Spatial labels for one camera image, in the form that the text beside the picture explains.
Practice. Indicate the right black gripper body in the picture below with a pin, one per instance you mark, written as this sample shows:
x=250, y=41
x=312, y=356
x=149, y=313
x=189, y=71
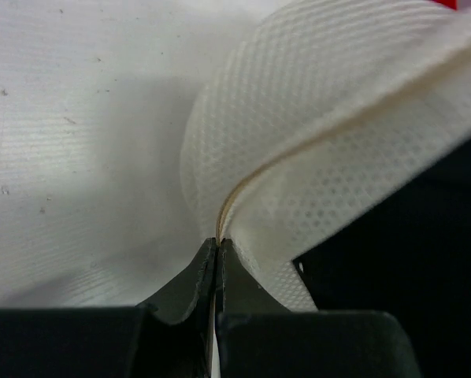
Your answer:
x=409, y=256

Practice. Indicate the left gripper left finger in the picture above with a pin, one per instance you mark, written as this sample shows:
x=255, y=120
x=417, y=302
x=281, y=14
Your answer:
x=183, y=294

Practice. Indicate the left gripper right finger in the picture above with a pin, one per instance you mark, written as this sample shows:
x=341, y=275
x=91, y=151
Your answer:
x=237, y=292

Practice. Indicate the white mesh laundry bag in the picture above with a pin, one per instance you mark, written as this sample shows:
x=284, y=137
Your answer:
x=324, y=111

